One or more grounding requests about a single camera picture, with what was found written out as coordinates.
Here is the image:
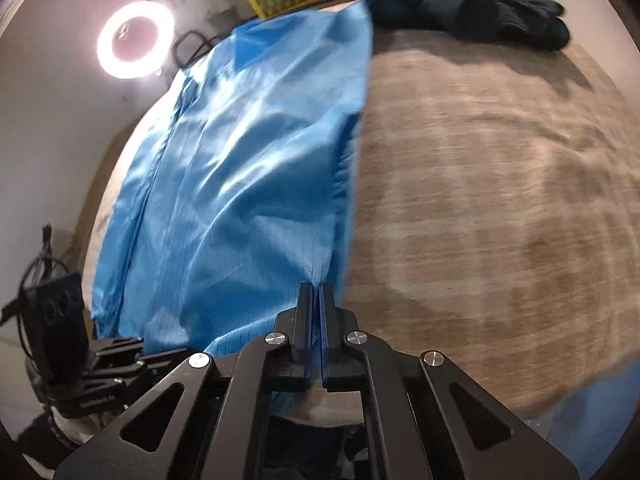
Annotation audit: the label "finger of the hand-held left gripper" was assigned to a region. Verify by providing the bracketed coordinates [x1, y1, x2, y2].
[93, 346, 189, 409]
[88, 336, 147, 364]

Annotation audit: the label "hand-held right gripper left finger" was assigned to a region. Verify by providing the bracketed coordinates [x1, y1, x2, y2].
[52, 282, 317, 480]

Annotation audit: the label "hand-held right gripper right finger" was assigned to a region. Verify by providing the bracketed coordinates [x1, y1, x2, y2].
[319, 282, 581, 480]

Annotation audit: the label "light blue jacket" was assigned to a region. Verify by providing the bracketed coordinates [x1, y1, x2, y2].
[90, 0, 375, 361]

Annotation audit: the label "black metal clothes rack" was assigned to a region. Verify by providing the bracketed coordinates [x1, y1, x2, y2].
[170, 0, 501, 68]

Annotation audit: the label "folded dark navy clothes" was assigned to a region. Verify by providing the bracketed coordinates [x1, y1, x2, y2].
[346, 0, 571, 52]

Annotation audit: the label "beige plaid blanket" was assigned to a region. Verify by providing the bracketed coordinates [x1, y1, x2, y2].
[82, 25, 631, 421]

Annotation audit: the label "ring light on stand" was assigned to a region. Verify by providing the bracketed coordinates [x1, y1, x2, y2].
[96, 1, 176, 80]

